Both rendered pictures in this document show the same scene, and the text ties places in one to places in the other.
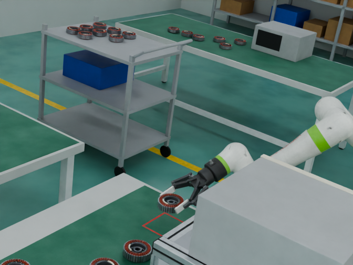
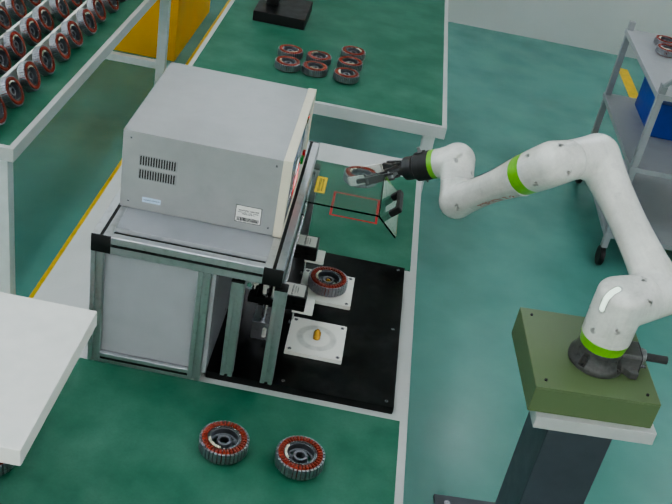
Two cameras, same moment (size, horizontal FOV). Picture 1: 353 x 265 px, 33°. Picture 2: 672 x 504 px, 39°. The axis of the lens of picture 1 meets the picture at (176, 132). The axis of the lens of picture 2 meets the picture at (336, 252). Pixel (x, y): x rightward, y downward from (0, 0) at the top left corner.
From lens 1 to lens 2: 2.41 m
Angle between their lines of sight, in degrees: 51
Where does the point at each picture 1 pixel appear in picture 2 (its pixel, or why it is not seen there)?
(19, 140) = (390, 94)
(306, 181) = (283, 113)
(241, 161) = (446, 165)
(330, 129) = (526, 157)
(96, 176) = (572, 245)
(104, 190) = (370, 158)
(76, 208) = not seen: hidden behind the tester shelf
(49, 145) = (407, 111)
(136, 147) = not seen: hidden behind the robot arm
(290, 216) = (186, 104)
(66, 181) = not seen: hidden behind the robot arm
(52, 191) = (495, 225)
